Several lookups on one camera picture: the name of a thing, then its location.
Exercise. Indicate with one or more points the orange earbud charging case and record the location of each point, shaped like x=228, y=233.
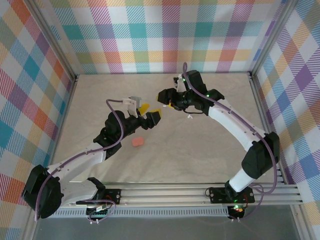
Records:
x=137, y=142

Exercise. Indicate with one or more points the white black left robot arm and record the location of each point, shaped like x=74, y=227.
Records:
x=75, y=163

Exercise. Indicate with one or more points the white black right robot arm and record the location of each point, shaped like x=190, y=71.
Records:
x=232, y=125

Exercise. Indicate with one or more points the controller board green connector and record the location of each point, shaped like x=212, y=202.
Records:
x=97, y=213

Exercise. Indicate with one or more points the grey metal shelf panel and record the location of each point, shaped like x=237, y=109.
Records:
x=162, y=228

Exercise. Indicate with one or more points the controller board lit LED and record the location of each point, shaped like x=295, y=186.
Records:
x=236, y=210

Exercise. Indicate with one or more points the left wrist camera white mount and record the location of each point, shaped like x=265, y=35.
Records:
x=135, y=101

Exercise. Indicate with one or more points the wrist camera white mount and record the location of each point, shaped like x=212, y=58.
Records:
x=180, y=86
x=135, y=101

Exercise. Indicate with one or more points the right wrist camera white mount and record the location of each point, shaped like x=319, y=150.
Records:
x=180, y=86

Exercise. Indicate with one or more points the aluminium table side rail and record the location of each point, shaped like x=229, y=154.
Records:
x=263, y=112
x=67, y=105

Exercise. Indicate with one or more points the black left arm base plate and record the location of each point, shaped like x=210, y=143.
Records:
x=113, y=196

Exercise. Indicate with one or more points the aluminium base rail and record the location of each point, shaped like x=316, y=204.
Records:
x=162, y=193

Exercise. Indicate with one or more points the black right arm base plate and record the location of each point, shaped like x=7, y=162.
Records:
x=217, y=195

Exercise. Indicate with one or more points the aluminium frame post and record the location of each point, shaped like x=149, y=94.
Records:
x=57, y=42
x=270, y=37

